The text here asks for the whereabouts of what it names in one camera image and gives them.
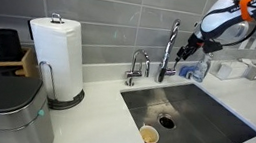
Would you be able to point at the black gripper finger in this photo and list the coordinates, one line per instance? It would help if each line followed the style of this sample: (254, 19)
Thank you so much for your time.
(187, 53)
(179, 54)

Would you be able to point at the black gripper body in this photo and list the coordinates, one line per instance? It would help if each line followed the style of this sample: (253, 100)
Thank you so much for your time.
(196, 42)

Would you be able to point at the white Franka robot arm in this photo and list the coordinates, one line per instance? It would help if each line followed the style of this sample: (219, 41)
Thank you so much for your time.
(222, 20)

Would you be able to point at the tall chrome tap faucet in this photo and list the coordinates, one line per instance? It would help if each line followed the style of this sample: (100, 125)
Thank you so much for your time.
(172, 37)

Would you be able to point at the short curved chrome faucet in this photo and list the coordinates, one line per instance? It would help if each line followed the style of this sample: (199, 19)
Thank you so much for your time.
(133, 72)

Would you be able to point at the blue sponge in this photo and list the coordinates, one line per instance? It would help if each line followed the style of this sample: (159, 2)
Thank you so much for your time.
(186, 70)

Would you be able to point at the white plastic container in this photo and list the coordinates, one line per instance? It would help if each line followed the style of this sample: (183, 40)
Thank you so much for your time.
(232, 71)

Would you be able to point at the black round sink drain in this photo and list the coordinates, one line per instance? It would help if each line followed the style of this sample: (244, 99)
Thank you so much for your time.
(167, 121)

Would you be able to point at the stainless steel sink basin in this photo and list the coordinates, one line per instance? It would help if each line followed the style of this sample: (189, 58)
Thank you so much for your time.
(214, 127)

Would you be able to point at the red cup with white inside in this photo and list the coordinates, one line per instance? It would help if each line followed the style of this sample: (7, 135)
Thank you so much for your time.
(149, 137)

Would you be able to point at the metal paper towel holder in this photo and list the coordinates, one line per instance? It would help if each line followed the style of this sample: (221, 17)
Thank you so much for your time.
(67, 103)

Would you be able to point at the white paper towel roll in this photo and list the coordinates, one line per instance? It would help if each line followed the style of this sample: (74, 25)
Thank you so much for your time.
(55, 58)

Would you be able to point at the wooden countertop rack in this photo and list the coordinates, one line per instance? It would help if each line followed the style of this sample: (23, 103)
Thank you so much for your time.
(28, 64)

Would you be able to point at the black container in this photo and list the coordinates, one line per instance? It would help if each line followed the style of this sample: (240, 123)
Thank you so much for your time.
(7, 44)

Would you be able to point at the steel trash can black lid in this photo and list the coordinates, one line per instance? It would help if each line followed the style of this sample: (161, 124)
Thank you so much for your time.
(0, 120)

